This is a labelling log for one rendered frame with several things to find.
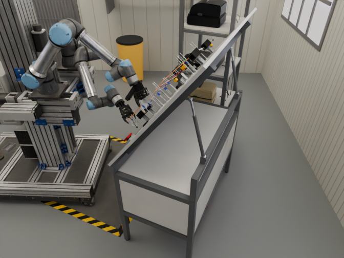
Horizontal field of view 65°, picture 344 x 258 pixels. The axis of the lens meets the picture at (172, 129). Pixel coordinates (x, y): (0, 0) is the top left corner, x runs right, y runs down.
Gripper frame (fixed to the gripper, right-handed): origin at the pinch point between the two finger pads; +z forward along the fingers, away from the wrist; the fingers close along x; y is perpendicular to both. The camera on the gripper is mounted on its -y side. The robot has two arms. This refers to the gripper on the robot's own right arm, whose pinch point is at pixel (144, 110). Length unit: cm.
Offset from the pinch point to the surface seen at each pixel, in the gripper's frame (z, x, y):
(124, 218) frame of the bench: 72, -15, -50
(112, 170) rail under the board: 26.2, -23.8, -28.8
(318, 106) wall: 91, 145, 115
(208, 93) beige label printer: 27, 101, 20
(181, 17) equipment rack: -48, 83, 27
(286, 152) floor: 137, 148, 70
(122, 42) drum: -63, 246, -115
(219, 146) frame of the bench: 52, 25, 32
